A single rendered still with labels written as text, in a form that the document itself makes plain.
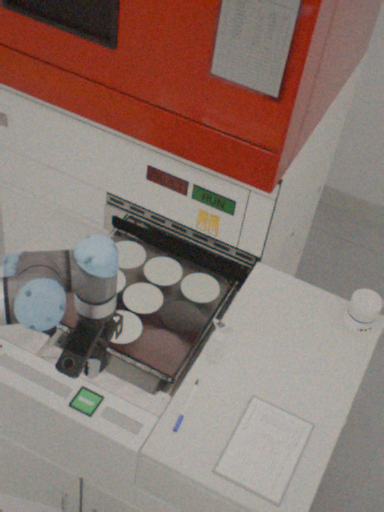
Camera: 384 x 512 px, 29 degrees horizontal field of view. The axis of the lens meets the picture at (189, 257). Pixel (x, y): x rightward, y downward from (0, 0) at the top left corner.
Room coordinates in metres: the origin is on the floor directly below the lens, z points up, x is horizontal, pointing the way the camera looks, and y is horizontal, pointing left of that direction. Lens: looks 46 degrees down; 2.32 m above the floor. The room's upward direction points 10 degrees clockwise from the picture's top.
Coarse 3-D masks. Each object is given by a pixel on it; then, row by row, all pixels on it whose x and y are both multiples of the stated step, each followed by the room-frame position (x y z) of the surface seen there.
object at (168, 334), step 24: (120, 240) 1.40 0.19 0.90; (144, 264) 1.33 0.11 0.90; (192, 264) 1.36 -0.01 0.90; (168, 288) 1.26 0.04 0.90; (72, 312) 1.13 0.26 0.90; (168, 312) 1.18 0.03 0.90; (192, 312) 1.20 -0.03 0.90; (144, 336) 1.10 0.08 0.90; (168, 336) 1.11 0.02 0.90; (192, 336) 1.12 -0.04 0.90; (144, 360) 1.03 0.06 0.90; (168, 360) 1.04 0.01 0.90
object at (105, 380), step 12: (48, 348) 1.03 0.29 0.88; (48, 360) 1.00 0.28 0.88; (96, 384) 0.95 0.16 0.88; (108, 384) 0.96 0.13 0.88; (120, 384) 0.97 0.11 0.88; (132, 384) 0.97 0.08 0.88; (120, 396) 0.93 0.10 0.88; (132, 396) 0.94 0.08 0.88; (144, 396) 0.94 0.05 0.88; (144, 408) 0.91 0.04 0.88
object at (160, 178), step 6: (150, 168) 1.45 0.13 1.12; (150, 174) 1.45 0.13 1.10; (156, 174) 1.45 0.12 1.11; (162, 174) 1.44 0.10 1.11; (156, 180) 1.45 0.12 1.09; (162, 180) 1.44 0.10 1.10; (168, 180) 1.44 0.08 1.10; (174, 180) 1.43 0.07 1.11; (180, 180) 1.43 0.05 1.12; (168, 186) 1.44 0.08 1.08; (174, 186) 1.43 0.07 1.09; (180, 186) 1.42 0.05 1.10; (186, 186) 1.42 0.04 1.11; (180, 192) 1.42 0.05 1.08
